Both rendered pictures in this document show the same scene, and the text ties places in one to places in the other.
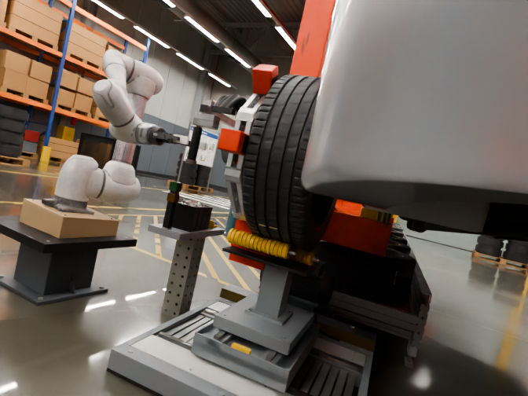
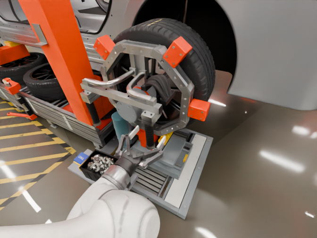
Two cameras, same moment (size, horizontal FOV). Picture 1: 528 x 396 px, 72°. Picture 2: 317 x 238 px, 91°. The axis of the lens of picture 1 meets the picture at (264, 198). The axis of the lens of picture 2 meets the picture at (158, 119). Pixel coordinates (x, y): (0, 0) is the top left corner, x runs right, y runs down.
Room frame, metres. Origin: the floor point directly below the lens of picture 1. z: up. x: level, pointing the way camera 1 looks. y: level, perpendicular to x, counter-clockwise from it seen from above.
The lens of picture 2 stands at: (1.32, 0.77, 1.34)
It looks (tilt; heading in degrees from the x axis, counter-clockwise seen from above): 42 degrees down; 279
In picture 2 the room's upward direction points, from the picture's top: 1 degrees counter-clockwise
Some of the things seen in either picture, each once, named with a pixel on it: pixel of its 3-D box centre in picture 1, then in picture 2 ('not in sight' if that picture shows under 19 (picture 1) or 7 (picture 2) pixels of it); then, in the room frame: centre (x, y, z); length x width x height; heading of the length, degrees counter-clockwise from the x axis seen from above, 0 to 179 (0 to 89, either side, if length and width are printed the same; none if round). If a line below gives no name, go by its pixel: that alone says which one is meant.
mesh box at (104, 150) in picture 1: (108, 157); not in sight; (9.25, 4.14, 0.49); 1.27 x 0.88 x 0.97; 63
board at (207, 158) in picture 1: (199, 159); not in sight; (10.70, 2.13, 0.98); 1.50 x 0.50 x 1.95; 153
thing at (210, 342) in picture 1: (262, 337); (161, 150); (1.43, -0.12, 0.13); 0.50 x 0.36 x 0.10; 160
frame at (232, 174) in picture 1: (265, 155); (144, 94); (1.51, 0.03, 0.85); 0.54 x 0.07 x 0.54; 160
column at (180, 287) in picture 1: (183, 273); not in sight; (1.78, 0.31, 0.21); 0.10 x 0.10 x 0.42; 70
